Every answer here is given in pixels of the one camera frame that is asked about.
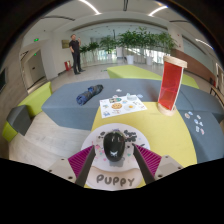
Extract framed wall plaque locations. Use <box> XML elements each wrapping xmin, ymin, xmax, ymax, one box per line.
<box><xmin>61</xmin><ymin>39</ymin><xmax>71</xmax><ymax>50</ymax></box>

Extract ceiling strip lights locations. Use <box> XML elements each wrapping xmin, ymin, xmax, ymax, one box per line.
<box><xmin>78</xmin><ymin>0</ymin><xmax>214</xmax><ymax>51</ymax></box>

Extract red acrylic tower wooden ends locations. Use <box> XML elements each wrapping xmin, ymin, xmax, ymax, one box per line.
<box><xmin>157</xmin><ymin>54</ymin><xmax>188</xmax><ymax>117</ymax></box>

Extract white sticker sheet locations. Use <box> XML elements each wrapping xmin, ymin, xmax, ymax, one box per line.
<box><xmin>99</xmin><ymin>94</ymin><xmax>148</xmax><ymax>119</ymax></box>

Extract grey door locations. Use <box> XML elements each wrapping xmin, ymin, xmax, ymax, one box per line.
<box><xmin>24</xmin><ymin>49</ymin><xmax>46</xmax><ymax>89</ymax></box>

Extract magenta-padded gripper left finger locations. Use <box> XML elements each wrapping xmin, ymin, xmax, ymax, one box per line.
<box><xmin>47</xmin><ymin>144</ymin><xmax>98</xmax><ymax>188</ymax></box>

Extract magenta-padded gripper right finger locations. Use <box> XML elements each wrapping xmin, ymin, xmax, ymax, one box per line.
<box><xmin>131</xmin><ymin>143</ymin><xmax>185</xmax><ymax>185</ymax></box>

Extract person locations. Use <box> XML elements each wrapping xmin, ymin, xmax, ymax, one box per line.
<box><xmin>68</xmin><ymin>33</ymin><xmax>83</xmax><ymax>76</ymax></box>

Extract long brown wooden counter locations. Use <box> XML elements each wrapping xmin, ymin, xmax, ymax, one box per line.
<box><xmin>171</xmin><ymin>49</ymin><xmax>218</xmax><ymax>81</ymax></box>

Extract folded dark blue umbrella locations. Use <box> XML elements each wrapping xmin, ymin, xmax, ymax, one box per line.
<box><xmin>75</xmin><ymin>84</ymin><xmax>104</xmax><ymax>106</ymax></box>

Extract yellow-green upholstered bench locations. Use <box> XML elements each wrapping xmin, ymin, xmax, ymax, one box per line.
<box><xmin>106</xmin><ymin>64</ymin><xmax>200</xmax><ymax>89</ymax></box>
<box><xmin>1</xmin><ymin>81</ymin><xmax>53</xmax><ymax>143</ymax></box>

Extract wooden-framed bench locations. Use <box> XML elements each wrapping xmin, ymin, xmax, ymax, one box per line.
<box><xmin>209</xmin><ymin>84</ymin><xmax>224</xmax><ymax>108</ymax></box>

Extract row of potted plants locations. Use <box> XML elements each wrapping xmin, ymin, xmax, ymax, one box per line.
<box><xmin>79</xmin><ymin>27</ymin><xmax>178</xmax><ymax>66</ymax></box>

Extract black computer mouse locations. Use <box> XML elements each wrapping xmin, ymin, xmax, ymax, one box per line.
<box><xmin>102</xmin><ymin>130</ymin><xmax>127</xmax><ymax>163</ymax></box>

